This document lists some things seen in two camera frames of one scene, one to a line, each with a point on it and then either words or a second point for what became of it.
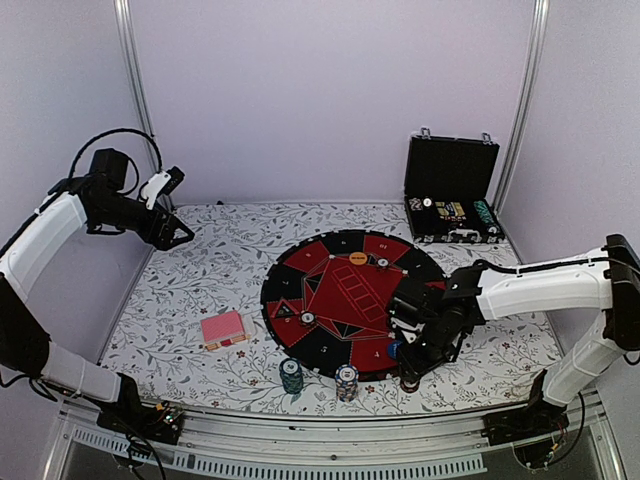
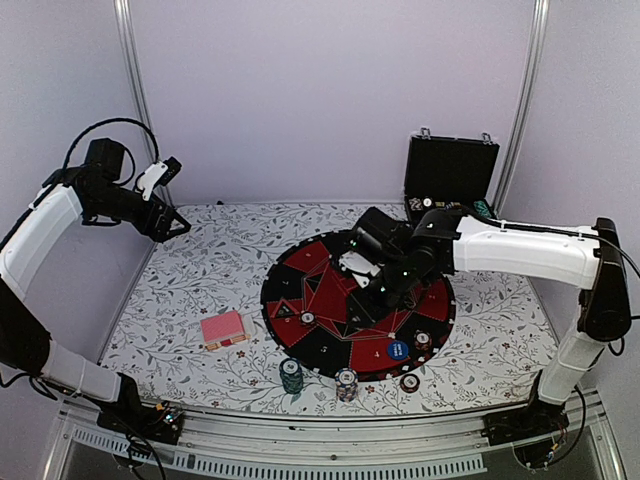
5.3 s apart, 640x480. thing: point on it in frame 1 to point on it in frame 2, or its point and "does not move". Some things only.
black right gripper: x=415 y=365 to x=367 y=313
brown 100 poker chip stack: x=409 y=385 does not move
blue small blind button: x=392 y=349 does not move
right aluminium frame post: x=538 y=41 does not move
